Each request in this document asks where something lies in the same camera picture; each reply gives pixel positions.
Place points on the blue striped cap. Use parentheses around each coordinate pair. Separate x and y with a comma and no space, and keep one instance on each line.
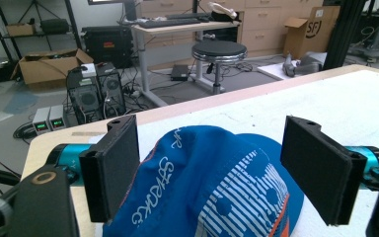
(207,184)

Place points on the tall cardboard box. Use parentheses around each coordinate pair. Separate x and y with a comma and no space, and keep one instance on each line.
(309,31)

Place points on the black equipment case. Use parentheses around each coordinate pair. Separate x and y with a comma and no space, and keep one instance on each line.
(108,46)

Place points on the small black box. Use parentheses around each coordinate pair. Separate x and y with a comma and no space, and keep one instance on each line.
(179,72)

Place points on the grey power supply unit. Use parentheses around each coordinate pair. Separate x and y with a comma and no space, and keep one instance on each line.
(41,120)
(57,118)

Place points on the white standing desk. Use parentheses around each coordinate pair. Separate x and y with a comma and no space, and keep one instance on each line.
(164,31)

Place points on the grey robot part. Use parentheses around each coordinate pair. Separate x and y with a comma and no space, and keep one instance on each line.
(304,65)

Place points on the black round stool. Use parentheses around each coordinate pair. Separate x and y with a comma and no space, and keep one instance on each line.
(219,52)

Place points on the wooden drawer cabinet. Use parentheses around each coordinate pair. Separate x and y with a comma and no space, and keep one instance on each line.
(269,24)

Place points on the white cap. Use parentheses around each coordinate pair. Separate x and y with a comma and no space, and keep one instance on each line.
(223,11)

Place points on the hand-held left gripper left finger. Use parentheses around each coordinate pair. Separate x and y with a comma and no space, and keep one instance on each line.
(115,171)

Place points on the small cardboard box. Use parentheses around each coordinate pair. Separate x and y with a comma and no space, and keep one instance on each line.
(20,29)

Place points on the black metal post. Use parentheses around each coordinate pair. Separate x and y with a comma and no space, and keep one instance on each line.
(343,33)

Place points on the black bag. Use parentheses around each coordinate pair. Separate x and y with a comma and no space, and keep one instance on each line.
(54,25)

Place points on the black metal shelf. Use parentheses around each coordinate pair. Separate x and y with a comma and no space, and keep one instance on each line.
(33,29)

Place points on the open cardboard box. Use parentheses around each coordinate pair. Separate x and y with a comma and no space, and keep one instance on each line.
(49,67)

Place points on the black computer tower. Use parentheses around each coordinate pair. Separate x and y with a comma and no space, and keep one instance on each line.
(112,90)
(84,98)

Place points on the black keyboard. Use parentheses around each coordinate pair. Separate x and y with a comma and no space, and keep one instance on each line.
(169,22)

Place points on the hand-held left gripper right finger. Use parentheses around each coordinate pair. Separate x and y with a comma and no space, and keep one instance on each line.
(319,171)

